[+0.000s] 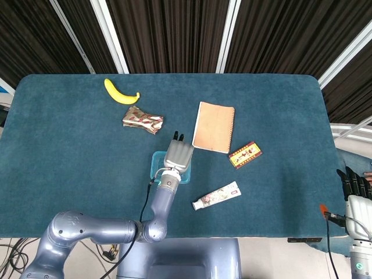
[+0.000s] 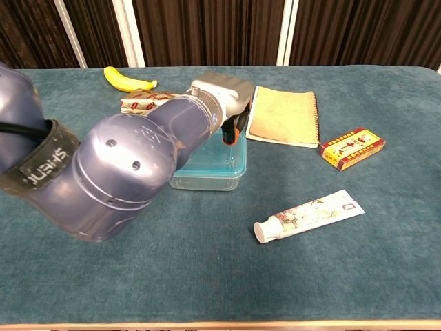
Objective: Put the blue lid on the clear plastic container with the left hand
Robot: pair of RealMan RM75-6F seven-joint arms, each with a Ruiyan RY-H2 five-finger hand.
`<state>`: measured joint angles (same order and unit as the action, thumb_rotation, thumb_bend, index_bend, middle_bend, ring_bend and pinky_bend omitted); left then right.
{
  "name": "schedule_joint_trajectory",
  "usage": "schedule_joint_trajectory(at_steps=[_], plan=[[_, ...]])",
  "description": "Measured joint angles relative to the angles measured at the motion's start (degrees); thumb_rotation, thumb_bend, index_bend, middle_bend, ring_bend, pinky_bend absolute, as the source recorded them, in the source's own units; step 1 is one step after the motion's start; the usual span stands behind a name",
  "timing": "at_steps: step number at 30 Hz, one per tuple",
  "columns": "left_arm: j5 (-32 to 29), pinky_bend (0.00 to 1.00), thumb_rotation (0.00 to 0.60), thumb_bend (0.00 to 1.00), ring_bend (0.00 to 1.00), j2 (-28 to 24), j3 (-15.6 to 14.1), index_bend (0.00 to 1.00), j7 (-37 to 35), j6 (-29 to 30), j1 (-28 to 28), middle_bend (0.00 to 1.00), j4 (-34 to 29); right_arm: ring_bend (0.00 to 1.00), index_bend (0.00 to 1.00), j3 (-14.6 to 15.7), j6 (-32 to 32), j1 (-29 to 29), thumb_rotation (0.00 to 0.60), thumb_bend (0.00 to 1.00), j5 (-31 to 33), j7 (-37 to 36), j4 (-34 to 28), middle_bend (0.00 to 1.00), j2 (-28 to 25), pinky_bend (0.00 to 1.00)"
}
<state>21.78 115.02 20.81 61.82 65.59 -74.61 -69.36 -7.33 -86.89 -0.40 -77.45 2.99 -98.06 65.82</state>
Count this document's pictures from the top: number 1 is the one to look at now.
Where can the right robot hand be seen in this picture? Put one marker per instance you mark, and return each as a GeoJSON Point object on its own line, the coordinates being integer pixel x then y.
{"type": "Point", "coordinates": [360, 212]}

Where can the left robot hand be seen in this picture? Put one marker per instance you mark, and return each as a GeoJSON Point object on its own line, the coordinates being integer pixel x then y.
{"type": "Point", "coordinates": [178, 155]}

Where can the blue translucent plastic lid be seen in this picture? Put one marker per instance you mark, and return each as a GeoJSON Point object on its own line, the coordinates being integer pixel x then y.
{"type": "Point", "coordinates": [158, 162]}

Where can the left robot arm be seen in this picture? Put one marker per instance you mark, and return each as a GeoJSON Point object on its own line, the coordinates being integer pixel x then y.
{"type": "Point", "coordinates": [96, 229]}

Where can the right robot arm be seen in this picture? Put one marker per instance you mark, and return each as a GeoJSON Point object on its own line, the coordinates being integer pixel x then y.
{"type": "Point", "coordinates": [360, 258]}

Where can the clear plastic container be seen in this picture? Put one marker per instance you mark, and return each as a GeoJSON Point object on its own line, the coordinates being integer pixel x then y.
{"type": "Point", "coordinates": [158, 171]}

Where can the tan spiral notebook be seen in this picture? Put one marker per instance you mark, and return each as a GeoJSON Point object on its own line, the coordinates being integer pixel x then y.
{"type": "Point", "coordinates": [213, 128]}

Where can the crumpled gold red snack wrapper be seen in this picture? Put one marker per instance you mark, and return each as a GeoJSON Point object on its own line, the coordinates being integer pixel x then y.
{"type": "Point", "coordinates": [142, 119]}

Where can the white printed cream tube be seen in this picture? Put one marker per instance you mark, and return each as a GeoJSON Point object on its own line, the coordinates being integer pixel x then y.
{"type": "Point", "coordinates": [216, 196]}

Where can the teal cloth covered furniture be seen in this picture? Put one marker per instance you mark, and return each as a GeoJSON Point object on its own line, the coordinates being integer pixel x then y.
{"type": "Point", "coordinates": [351, 157]}

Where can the red yellow small carton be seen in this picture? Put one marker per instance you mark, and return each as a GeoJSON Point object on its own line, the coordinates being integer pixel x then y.
{"type": "Point", "coordinates": [245, 155]}

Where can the yellow banana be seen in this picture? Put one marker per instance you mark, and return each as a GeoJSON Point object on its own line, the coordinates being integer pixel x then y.
{"type": "Point", "coordinates": [119, 97]}

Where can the blue grey robot torso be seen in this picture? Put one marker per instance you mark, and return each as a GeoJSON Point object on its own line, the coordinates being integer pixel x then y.
{"type": "Point", "coordinates": [180, 258]}

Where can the teal velvet tablecloth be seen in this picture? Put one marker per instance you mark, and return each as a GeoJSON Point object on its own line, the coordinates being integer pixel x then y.
{"type": "Point", "coordinates": [72, 145]}

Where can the black power strip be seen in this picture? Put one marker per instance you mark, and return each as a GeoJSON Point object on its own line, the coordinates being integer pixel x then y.
{"type": "Point", "coordinates": [110, 253]}

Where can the dark brown pleated curtain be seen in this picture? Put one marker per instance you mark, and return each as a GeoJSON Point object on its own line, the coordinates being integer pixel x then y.
{"type": "Point", "coordinates": [174, 35]}

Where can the white blue board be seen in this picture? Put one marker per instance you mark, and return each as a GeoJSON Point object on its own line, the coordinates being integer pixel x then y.
{"type": "Point", "coordinates": [4, 87]}

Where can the black table bracket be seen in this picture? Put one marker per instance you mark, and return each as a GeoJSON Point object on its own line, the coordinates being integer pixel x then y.
{"type": "Point", "coordinates": [305, 240]}

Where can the white metal tube frame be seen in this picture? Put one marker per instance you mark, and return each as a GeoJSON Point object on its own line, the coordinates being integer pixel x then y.
{"type": "Point", "coordinates": [348, 127]}

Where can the wide white frame post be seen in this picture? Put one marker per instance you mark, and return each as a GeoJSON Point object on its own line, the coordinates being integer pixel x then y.
{"type": "Point", "coordinates": [110, 37]}

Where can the slanted white frame post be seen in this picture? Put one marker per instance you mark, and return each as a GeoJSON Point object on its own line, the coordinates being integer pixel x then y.
{"type": "Point", "coordinates": [346, 55]}

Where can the thin white frame post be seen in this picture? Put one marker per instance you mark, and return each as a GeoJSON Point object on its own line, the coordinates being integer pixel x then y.
{"type": "Point", "coordinates": [72, 37]}

